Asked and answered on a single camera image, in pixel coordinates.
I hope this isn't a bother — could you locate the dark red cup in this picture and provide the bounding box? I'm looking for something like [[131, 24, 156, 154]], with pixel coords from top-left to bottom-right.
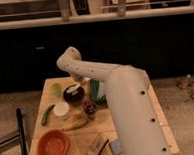
[[83, 102, 97, 120]]

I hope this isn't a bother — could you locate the yellow banana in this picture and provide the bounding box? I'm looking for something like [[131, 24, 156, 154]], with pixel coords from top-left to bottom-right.
[[62, 114, 89, 131]]

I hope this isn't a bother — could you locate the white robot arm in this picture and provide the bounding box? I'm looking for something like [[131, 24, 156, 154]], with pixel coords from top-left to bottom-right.
[[56, 47, 172, 155]]

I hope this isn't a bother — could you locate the green cucumber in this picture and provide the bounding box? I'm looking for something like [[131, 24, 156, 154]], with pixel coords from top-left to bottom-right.
[[41, 104, 55, 126]]

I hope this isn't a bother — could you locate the wooden block brush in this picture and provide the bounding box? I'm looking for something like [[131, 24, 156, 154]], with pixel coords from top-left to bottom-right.
[[87, 134, 109, 155]]

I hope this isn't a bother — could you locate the white dish brush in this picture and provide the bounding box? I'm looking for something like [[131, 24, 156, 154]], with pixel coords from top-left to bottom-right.
[[67, 83, 81, 93]]

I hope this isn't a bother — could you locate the orange bowl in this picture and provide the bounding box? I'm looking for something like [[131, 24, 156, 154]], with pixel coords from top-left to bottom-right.
[[36, 129, 70, 155]]

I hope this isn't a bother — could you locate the dark purple bowl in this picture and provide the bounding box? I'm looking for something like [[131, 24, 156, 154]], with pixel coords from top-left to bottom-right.
[[63, 85, 85, 104]]

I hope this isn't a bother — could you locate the light green round fruit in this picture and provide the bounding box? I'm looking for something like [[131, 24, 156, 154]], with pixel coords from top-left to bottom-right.
[[50, 83, 62, 98]]

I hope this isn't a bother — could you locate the black metal bar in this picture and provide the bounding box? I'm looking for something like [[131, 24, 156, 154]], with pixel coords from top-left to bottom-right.
[[16, 108, 28, 155]]

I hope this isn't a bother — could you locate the white round lid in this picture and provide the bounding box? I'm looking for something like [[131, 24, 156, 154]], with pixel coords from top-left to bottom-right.
[[53, 101, 70, 119]]

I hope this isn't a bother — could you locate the blue sponge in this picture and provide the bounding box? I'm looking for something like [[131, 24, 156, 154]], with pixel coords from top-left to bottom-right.
[[109, 140, 123, 155]]

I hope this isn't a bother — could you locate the metal railing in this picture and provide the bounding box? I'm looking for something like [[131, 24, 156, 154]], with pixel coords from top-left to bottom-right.
[[0, 0, 194, 30]]

